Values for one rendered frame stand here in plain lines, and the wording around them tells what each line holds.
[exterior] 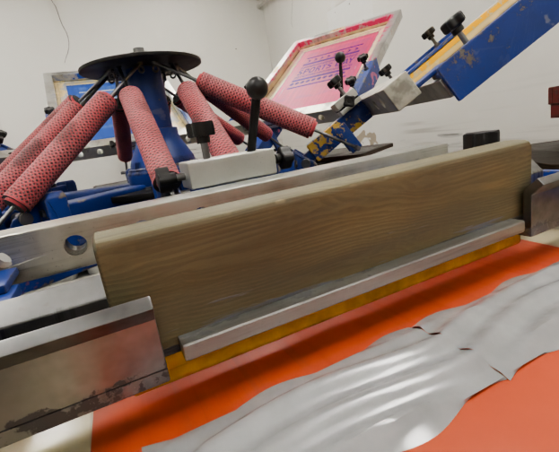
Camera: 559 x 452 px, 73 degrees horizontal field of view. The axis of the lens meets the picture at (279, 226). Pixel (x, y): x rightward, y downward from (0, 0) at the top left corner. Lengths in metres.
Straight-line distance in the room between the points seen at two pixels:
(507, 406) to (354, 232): 0.13
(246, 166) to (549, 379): 0.40
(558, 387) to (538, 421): 0.03
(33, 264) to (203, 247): 0.26
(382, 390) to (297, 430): 0.05
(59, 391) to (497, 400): 0.21
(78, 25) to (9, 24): 0.56
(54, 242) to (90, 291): 0.19
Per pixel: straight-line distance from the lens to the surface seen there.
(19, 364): 0.22
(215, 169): 0.51
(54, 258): 0.45
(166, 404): 0.25
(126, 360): 0.22
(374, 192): 0.27
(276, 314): 0.23
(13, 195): 0.81
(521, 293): 0.33
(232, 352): 0.26
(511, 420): 0.22
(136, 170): 1.02
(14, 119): 4.40
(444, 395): 0.22
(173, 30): 4.63
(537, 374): 0.26
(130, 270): 0.21
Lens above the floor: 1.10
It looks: 14 degrees down
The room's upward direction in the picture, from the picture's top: 9 degrees counter-clockwise
